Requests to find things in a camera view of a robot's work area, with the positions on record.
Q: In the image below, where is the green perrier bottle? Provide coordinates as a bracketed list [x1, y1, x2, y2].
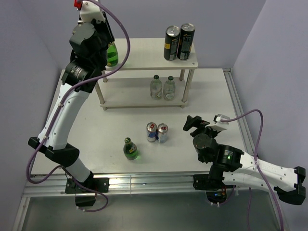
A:
[123, 137, 138, 160]
[107, 41, 118, 67]

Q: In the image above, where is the clear Chang bottle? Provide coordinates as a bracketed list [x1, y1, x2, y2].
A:
[150, 75, 162, 100]
[163, 76, 176, 101]

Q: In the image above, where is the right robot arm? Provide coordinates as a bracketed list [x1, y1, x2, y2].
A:
[183, 114, 306, 205]

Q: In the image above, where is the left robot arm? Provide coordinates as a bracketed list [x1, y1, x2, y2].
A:
[28, 12, 114, 192]

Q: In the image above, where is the silver can right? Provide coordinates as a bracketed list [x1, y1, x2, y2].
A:
[157, 123, 168, 143]

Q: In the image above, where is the blue silver can left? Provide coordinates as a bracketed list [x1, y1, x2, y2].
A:
[146, 122, 157, 142]

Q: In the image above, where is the black tall can left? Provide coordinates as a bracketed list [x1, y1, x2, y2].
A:
[164, 26, 180, 61]

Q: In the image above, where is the black tall can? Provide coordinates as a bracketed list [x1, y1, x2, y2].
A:
[164, 26, 180, 61]
[177, 23, 195, 61]

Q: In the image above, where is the green Perrier bottle front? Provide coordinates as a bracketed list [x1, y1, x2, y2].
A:
[123, 137, 138, 160]

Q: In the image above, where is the black tall can right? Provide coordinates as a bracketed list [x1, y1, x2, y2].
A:
[177, 23, 195, 61]

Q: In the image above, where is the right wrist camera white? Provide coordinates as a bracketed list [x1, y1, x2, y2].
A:
[206, 114, 230, 132]

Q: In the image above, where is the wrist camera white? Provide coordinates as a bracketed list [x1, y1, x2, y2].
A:
[206, 114, 230, 132]
[74, 0, 105, 23]

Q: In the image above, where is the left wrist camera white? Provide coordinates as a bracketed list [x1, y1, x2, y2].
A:
[74, 0, 105, 23]

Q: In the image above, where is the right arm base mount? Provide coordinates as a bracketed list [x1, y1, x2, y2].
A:
[193, 174, 235, 207]

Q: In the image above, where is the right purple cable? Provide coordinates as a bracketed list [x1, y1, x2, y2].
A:
[220, 109, 284, 231]

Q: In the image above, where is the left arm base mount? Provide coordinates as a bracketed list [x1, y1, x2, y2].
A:
[64, 178, 109, 207]

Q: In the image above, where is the aluminium rail frame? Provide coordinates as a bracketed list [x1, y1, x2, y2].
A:
[12, 67, 289, 231]

